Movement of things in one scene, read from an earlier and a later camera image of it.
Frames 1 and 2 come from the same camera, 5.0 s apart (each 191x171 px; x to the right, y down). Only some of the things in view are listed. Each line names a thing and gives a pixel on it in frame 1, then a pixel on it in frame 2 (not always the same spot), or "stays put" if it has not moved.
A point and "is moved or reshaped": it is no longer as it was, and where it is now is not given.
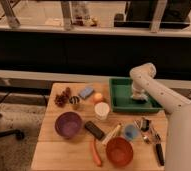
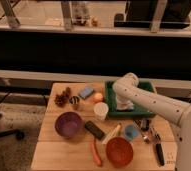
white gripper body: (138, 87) -> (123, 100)
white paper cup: (101, 110) stays put
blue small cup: (131, 131) stays put
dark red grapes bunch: (61, 99) stays put
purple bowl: (68, 124) stays put
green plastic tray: (121, 100) is moved or reshaped
